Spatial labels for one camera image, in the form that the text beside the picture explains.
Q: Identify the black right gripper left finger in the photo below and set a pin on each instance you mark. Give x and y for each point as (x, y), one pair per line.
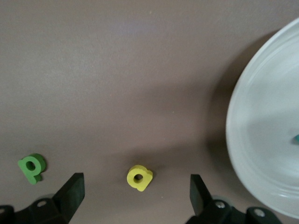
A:
(70, 198)

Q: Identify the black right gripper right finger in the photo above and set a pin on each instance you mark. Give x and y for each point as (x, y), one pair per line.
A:
(201, 200)

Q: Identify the green foam letter p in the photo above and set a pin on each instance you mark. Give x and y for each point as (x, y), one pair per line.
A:
(35, 176)

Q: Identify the yellow foam letter a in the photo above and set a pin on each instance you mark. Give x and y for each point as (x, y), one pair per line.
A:
(144, 180)

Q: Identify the teal foam letter y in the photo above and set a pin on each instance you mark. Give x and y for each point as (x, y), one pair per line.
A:
(296, 138)

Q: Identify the brown table cover sheet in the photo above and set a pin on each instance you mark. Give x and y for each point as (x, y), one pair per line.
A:
(116, 70)

